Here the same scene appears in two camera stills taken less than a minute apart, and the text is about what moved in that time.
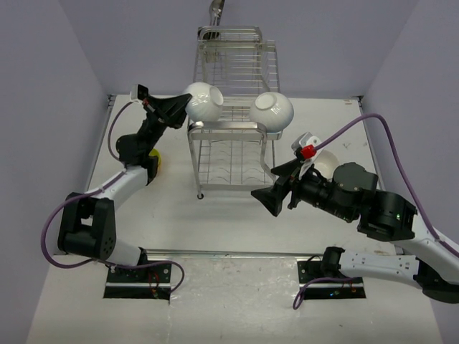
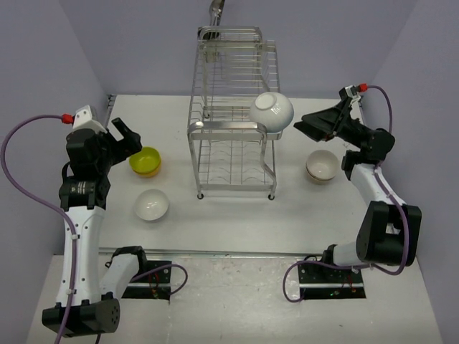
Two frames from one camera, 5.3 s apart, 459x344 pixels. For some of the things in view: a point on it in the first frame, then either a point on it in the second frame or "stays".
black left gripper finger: (175, 107) to (128, 135)
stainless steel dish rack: (233, 150) stays
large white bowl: (272, 110) stays
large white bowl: (205, 104) to (151, 204)
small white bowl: (327, 162) stays
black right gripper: (271, 196) to (333, 120)
